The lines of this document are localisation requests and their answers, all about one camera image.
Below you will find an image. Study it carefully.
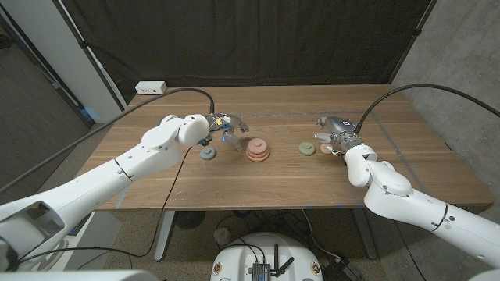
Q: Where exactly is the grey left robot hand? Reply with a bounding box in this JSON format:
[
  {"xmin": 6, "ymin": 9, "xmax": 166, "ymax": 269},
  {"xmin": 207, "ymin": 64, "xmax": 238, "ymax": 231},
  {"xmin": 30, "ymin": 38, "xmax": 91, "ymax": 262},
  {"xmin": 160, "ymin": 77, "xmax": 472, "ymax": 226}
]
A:
[{"xmin": 206, "ymin": 112, "xmax": 251, "ymax": 152}]

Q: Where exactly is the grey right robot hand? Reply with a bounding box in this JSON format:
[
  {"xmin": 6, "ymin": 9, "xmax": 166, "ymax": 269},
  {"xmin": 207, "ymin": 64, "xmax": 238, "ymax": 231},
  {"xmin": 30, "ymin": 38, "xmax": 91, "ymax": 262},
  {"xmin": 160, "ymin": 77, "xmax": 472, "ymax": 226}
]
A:
[{"xmin": 313, "ymin": 116, "xmax": 364, "ymax": 154}]

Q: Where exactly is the pale pink toy disk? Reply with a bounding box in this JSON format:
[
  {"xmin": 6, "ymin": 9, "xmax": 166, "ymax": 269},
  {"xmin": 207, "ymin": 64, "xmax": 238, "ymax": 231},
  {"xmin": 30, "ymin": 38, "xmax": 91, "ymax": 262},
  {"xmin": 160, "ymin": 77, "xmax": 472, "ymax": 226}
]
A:
[{"xmin": 248, "ymin": 137, "xmax": 269, "ymax": 154}]

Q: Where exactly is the green toy disk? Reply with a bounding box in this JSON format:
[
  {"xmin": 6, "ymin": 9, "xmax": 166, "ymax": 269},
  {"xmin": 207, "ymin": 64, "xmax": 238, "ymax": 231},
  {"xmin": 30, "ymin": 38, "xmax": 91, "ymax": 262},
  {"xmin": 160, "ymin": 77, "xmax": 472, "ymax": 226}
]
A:
[{"xmin": 298, "ymin": 141, "xmax": 316, "ymax": 157}]

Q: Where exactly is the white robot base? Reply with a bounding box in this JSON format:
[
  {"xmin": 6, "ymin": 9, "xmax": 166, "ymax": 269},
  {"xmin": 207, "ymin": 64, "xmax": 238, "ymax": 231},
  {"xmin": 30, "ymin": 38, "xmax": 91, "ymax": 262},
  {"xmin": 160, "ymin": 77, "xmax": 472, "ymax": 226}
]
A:
[{"xmin": 210, "ymin": 233, "xmax": 323, "ymax": 281}]

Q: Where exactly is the black backdrop cloth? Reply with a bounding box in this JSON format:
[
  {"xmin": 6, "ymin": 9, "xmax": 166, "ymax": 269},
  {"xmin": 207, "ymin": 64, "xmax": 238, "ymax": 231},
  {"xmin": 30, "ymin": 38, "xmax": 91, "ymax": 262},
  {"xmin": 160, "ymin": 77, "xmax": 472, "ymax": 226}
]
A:
[{"xmin": 60, "ymin": 0, "xmax": 437, "ymax": 105}]

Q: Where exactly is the white power strip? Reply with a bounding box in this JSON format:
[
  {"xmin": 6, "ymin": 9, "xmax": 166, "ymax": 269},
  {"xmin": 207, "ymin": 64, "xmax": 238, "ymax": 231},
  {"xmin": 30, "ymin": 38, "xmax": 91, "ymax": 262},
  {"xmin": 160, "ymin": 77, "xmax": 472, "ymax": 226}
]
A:
[{"xmin": 134, "ymin": 80, "xmax": 168, "ymax": 96}]

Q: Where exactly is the black floor fan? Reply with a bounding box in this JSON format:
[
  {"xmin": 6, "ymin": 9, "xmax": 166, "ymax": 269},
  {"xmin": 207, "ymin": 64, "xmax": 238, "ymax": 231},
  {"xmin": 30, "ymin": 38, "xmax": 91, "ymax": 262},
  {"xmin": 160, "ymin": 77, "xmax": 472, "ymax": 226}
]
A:
[{"xmin": 174, "ymin": 210, "xmax": 206, "ymax": 230}]

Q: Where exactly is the grey round floor object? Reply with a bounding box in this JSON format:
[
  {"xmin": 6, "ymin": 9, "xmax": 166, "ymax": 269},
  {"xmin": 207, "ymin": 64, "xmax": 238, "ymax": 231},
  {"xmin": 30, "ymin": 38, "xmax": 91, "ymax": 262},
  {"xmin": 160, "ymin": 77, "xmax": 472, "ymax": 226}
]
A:
[{"xmin": 213, "ymin": 227, "xmax": 232, "ymax": 246}]

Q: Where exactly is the grey table leg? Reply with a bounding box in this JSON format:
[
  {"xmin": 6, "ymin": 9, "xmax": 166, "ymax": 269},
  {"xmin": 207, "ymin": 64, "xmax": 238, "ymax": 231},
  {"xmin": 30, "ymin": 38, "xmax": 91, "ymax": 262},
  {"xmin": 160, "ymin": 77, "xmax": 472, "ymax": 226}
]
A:
[
  {"xmin": 351, "ymin": 208, "xmax": 378, "ymax": 261},
  {"xmin": 153, "ymin": 210, "xmax": 177, "ymax": 262}
]

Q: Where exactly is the black backdrop stand pole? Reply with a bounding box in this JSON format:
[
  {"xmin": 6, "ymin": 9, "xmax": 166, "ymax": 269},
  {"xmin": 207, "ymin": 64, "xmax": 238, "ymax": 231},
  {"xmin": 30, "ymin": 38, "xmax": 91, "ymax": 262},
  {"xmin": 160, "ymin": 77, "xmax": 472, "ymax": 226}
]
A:
[
  {"xmin": 52, "ymin": 0, "xmax": 129, "ymax": 111},
  {"xmin": 388, "ymin": 0, "xmax": 438, "ymax": 84}
]

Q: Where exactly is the black floor power adapter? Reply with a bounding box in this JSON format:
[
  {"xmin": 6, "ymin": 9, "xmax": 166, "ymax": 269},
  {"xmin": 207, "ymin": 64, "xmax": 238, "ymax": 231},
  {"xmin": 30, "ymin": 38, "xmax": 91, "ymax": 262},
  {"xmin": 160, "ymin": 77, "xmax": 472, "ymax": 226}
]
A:
[{"xmin": 323, "ymin": 257, "xmax": 361, "ymax": 281}]

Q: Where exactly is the grey box with antennas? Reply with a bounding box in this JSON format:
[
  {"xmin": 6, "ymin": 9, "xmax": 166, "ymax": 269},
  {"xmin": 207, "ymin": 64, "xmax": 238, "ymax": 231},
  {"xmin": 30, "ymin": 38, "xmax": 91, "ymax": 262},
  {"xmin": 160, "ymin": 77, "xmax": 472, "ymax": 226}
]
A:
[{"xmin": 252, "ymin": 244, "xmax": 295, "ymax": 281}]

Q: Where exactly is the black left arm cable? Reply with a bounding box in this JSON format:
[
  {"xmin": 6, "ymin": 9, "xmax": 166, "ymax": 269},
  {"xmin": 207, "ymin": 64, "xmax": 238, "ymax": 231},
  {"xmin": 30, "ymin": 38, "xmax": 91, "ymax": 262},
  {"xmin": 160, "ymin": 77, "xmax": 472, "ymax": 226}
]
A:
[{"xmin": 0, "ymin": 87, "xmax": 216, "ymax": 194}]

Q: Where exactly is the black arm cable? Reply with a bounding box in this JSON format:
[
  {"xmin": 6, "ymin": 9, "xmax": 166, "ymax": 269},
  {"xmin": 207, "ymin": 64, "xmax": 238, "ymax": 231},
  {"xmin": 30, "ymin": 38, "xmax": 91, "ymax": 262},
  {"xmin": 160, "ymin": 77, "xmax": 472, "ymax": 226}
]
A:
[
  {"xmin": 353, "ymin": 83, "xmax": 500, "ymax": 136},
  {"xmin": 0, "ymin": 87, "xmax": 216, "ymax": 194}
]

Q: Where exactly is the thin black hanging cable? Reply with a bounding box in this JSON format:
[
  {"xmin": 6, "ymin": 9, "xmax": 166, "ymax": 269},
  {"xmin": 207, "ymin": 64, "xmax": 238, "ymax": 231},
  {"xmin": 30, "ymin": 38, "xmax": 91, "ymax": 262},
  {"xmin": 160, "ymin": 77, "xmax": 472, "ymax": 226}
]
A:
[{"xmin": 15, "ymin": 146, "xmax": 195, "ymax": 265}]

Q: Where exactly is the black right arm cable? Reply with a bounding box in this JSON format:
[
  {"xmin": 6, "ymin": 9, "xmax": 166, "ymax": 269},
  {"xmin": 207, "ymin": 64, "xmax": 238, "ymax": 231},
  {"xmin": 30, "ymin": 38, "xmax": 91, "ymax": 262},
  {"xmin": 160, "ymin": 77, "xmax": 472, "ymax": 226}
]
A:
[{"xmin": 353, "ymin": 83, "xmax": 500, "ymax": 136}]

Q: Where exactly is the white floor cable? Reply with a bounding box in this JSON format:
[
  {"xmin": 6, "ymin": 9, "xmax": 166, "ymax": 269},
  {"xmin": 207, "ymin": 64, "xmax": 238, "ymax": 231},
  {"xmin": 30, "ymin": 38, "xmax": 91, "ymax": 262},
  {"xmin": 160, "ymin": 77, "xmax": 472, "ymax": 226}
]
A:
[{"xmin": 301, "ymin": 209, "xmax": 341, "ymax": 261}]

